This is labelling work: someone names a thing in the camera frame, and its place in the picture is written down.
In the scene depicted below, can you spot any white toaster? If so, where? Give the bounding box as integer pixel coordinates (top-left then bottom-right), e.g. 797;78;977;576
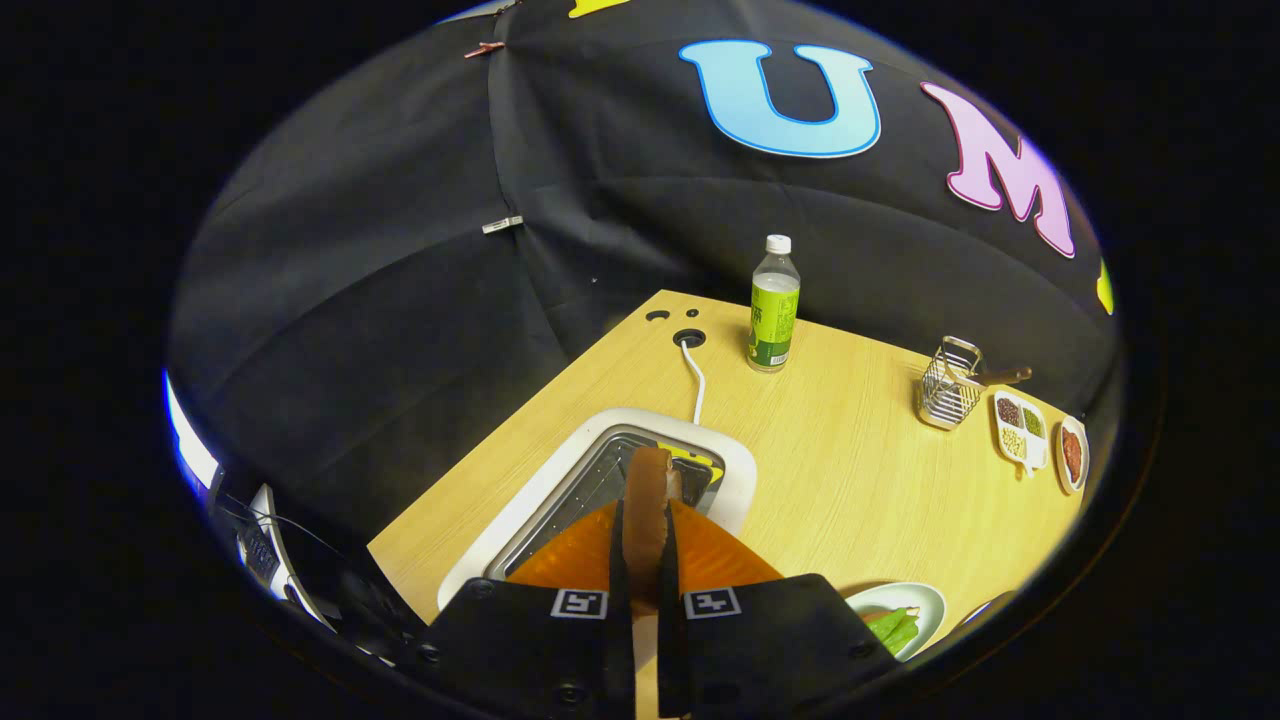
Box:
437;407;758;611

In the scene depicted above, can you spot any white round meat plate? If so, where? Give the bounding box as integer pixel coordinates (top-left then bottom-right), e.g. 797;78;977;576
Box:
1055;415;1091;496

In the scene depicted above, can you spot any green lettuce leaf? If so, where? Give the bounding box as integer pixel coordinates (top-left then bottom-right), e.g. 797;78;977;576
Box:
865;606;921;656

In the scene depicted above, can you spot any metal wire basket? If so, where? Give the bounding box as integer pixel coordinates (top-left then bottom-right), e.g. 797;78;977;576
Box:
915;336;986;431

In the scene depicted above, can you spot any green label water bottle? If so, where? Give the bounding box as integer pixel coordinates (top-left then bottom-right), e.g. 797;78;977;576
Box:
745;234;802;374

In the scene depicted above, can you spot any toasted bread slice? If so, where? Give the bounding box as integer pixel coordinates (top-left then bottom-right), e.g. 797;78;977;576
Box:
622;446;686;719

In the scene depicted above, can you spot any pale green round plate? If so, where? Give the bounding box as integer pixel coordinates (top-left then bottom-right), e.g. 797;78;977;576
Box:
845;582;947;663

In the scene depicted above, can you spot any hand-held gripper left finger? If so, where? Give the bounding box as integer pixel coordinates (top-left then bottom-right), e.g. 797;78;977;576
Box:
415;500;638;718

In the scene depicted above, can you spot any white divided bean dish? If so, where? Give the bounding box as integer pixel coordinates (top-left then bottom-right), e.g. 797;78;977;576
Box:
992;390;1050;477

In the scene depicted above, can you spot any white device with cables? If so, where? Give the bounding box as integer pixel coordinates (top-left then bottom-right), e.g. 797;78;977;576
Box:
235;483;336;631

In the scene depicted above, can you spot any white toaster cable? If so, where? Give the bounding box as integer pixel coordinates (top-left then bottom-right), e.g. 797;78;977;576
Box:
680;340;707;426

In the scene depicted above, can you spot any black backdrop cloth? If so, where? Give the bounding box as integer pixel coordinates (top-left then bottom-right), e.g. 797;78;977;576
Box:
165;0;1119;561

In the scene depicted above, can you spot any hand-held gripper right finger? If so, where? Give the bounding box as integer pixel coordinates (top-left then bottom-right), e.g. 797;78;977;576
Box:
657;503;898;718

